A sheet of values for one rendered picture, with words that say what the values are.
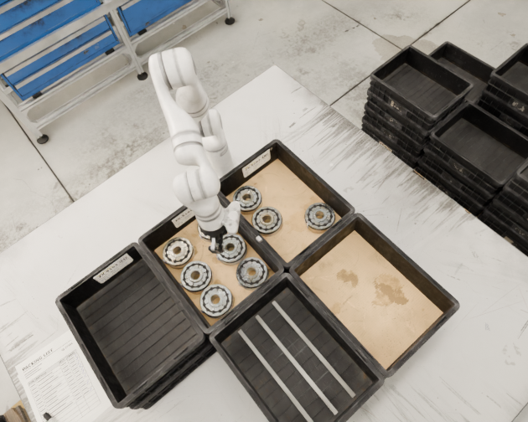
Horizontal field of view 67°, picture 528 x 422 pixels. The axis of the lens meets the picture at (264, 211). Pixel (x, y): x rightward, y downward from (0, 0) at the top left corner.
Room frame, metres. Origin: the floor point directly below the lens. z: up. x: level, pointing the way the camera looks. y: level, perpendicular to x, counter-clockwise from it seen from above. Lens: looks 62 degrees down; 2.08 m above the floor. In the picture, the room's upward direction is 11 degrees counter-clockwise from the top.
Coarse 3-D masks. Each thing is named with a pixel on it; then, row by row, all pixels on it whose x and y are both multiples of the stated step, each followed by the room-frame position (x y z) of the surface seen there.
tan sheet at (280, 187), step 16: (256, 176) 0.81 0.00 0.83; (272, 176) 0.80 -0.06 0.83; (288, 176) 0.78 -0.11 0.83; (272, 192) 0.73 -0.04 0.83; (288, 192) 0.72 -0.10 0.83; (304, 192) 0.70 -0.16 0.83; (288, 208) 0.65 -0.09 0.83; (304, 208) 0.64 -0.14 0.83; (288, 224) 0.59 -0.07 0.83; (304, 224) 0.58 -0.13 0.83; (272, 240) 0.54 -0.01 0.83; (288, 240) 0.53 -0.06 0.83; (304, 240) 0.52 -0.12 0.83; (288, 256) 0.48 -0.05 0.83
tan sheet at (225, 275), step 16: (192, 224) 0.66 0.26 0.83; (192, 240) 0.60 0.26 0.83; (160, 256) 0.56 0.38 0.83; (208, 256) 0.53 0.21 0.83; (256, 256) 0.50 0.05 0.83; (176, 272) 0.50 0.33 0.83; (224, 272) 0.46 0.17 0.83; (272, 272) 0.43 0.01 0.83; (240, 288) 0.40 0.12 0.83; (208, 320) 0.32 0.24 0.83
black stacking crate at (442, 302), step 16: (352, 224) 0.52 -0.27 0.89; (336, 240) 0.48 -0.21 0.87; (368, 240) 0.47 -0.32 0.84; (320, 256) 0.45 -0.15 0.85; (384, 256) 0.41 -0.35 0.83; (400, 256) 0.37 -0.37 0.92; (400, 272) 0.35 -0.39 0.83; (416, 272) 0.32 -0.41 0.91; (432, 288) 0.26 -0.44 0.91; (448, 304) 0.21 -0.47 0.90
